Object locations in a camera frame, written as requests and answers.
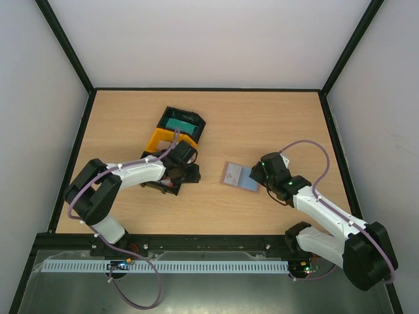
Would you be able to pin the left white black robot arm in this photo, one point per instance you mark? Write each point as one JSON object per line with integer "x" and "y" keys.
{"x": 92, "y": 193}

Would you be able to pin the white floral card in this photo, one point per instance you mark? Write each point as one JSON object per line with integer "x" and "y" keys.
{"x": 232, "y": 174}

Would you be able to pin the black bin with teal cards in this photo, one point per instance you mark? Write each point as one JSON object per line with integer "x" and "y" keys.
{"x": 188, "y": 116}

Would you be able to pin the yellow plastic bin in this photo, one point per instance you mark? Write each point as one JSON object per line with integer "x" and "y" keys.
{"x": 161, "y": 138}

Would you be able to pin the light blue slotted cable duct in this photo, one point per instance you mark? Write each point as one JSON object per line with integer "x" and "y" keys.
{"x": 164, "y": 266}

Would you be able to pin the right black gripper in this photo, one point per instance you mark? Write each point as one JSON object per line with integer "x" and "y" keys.
{"x": 258, "y": 172}

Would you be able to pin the teal card stack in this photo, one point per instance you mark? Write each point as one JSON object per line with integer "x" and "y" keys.
{"x": 182, "y": 126}

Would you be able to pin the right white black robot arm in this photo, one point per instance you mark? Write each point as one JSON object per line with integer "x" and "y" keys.
{"x": 363, "y": 251}

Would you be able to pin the black bin with red cards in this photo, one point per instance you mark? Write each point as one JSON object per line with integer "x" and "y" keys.
{"x": 166, "y": 185}

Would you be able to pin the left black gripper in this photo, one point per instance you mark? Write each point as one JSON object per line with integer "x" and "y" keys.
{"x": 194, "y": 177}

